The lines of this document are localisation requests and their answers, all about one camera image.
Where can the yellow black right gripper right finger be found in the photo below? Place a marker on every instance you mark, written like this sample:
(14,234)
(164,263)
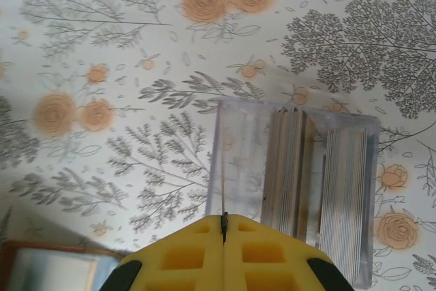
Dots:
(272,257)

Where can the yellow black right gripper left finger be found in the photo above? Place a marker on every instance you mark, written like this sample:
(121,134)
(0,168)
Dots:
(177,257)

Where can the light blue credit card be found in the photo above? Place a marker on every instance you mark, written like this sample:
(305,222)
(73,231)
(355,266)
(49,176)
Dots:
(54,270)

